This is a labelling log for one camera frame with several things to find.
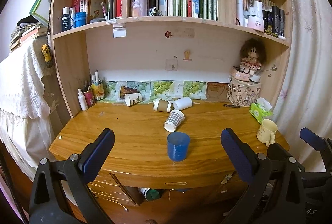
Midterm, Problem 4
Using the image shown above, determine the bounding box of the blue plastic cup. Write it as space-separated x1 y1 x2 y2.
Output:
167 132 190 161

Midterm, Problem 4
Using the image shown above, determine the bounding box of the red pen holder cup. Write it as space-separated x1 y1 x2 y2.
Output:
83 90 95 107

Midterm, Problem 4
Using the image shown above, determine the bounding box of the white printed paper cup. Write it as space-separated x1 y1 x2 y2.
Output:
124 93 142 107

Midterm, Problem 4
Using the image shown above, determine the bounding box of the checkered paper cup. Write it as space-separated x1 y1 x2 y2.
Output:
164 109 185 132

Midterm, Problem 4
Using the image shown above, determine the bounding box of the brown paper cup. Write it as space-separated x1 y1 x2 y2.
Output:
153 98 173 113

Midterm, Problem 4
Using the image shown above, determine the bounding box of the white curtain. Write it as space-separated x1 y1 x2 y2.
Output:
272 0 331 172

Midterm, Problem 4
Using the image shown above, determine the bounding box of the cream ceramic mug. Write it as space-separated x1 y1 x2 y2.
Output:
257 119 278 147

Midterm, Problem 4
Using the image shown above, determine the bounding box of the green tissue pack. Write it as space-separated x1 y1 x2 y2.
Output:
249 97 273 124

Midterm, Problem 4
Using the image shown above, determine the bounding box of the white lace cloth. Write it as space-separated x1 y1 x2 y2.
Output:
1 37 62 180

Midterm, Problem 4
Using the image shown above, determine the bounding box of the black pen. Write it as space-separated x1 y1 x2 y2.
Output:
223 104 241 109

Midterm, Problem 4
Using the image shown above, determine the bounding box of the green white bottle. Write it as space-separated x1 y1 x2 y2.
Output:
138 188 160 202

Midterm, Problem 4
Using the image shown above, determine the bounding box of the printed canvas bag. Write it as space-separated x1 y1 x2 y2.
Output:
227 76 261 107

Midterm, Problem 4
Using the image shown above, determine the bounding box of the white spray bottle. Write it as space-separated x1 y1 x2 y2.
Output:
78 88 88 111

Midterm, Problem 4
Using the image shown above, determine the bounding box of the pink small box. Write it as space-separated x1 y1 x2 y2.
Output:
231 67 250 82

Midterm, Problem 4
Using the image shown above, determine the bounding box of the brown-haired rag doll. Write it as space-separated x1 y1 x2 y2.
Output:
239 38 267 76

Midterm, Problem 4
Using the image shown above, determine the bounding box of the wooden desk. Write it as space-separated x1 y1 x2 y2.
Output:
49 100 291 212

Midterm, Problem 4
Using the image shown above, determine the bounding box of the yellow pen holder can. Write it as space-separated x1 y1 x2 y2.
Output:
91 70 105 101

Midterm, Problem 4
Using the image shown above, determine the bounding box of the yellow hanging toy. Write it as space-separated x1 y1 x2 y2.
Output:
42 44 54 68

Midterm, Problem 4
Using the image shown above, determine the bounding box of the stack of books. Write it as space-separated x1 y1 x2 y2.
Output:
9 15 48 52

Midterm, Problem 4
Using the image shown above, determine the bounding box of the wooden bookshelf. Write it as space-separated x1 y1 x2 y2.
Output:
51 0 292 117

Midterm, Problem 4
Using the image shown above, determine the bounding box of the black white bottle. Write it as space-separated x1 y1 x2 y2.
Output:
61 7 71 32

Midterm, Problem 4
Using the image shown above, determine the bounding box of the blue jar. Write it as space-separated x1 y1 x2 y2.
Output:
74 11 87 28

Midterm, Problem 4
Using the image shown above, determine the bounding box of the green framed board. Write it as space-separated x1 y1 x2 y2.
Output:
29 0 52 27

